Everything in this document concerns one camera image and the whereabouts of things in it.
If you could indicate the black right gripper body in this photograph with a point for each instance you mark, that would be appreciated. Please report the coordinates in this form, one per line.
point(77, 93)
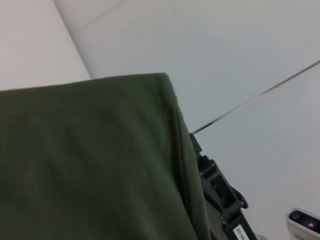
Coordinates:
point(240, 230)

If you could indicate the dark green FREE! t-shirt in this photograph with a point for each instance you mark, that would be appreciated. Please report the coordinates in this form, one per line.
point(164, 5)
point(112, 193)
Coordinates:
point(100, 162)

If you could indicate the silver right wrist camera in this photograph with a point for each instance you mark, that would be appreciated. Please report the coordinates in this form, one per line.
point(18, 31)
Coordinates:
point(305, 225)

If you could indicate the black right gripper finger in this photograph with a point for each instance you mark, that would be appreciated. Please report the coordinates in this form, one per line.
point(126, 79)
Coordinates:
point(220, 185)

